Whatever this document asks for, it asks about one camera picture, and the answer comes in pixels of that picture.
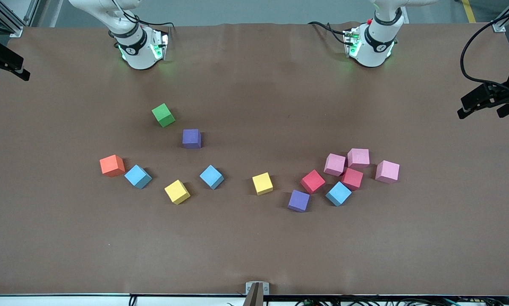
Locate pink foam cube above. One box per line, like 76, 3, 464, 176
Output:
375, 160, 400, 184
347, 148, 370, 169
323, 153, 347, 177

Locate blue foam cube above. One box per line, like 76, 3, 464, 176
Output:
199, 164, 225, 190
124, 164, 153, 190
325, 181, 353, 207

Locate purple foam cube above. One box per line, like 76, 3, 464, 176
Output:
182, 129, 202, 149
287, 189, 311, 213

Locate yellow foam cube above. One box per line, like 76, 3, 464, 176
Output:
164, 179, 191, 205
252, 172, 274, 196

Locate arm base box green light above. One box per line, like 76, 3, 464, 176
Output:
150, 29, 170, 61
343, 28, 362, 58

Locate red foam cube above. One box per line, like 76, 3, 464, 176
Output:
300, 169, 326, 194
341, 167, 364, 191

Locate orange foam cube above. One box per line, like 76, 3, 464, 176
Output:
100, 154, 126, 177

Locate green foam cube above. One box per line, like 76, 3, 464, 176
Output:
151, 103, 176, 128

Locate brown paper table cover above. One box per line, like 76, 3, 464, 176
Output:
0, 22, 509, 296

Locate aluminium frame post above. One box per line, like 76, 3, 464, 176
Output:
492, 0, 509, 33
0, 0, 40, 38

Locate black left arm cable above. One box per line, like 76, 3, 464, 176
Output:
460, 6, 509, 92

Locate black base cable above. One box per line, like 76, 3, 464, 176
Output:
308, 20, 349, 45

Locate black cable bundle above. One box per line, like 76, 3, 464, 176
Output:
295, 295, 509, 306

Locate grey metal mounting bracket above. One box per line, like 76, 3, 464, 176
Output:
245, 281, 270, 306

